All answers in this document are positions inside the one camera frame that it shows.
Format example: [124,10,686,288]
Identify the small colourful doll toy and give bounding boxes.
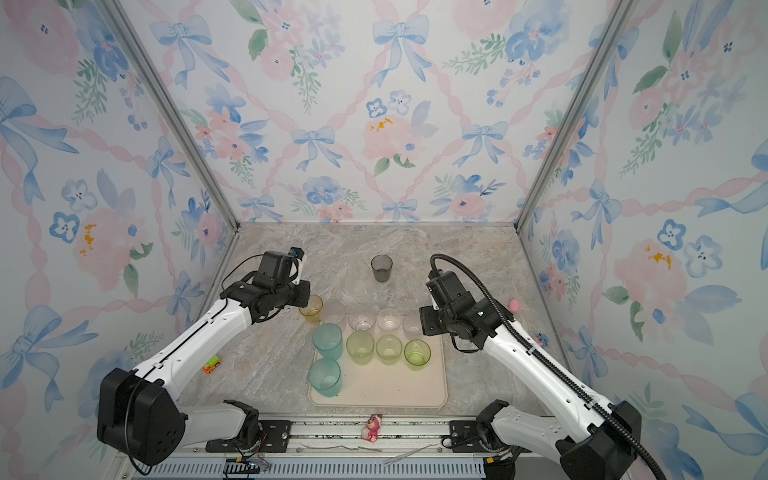
[535,333,549,348]

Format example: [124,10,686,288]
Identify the bright green cup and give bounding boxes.
[403,339,432,370]

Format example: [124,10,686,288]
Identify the left aluminium corner post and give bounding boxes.
[95,0,240,232]

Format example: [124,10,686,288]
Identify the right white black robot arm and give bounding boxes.
[420,270,647,479]

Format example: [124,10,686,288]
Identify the yellow amber cup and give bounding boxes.
[299,295,324,326]

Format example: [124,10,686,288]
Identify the right aluminium corner post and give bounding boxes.
[514,0,635,236]

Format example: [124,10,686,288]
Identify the aluminium corner post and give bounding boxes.
[95,0,240,232]
[514,0,635,236]

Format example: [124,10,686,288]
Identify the clear textured cup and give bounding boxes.
[320,299,347,325]
[402,313,423,340]

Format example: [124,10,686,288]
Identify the clear smooth cup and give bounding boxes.
[347,304,377,332]

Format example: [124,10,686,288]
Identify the light green textured cup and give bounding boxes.
[346,331,375,366]
[375,334,403,365]

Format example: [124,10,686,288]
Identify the aluminium rail frame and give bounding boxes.
[113,412,631,480]

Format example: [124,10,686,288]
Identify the smoky grey cup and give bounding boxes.
[370,254,394,283]

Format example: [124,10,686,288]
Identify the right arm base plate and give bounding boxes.
[443,420,502,453]

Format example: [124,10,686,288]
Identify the beige plastic tray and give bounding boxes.
[308,320,448,409]

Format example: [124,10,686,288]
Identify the teal cup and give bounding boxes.
[312,323,344,360]
[307,358,342,398]

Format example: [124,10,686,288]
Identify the pink bear toy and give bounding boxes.
[360,414,382,443]

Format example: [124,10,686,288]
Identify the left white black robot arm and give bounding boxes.
[96,247,311,476]

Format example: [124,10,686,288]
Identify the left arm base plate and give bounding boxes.
[205,420,292,454]

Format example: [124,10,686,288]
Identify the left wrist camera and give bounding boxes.
[288,247,305,285]

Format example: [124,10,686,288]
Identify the black corrugated cable hose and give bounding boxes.
[429,253,667,480]

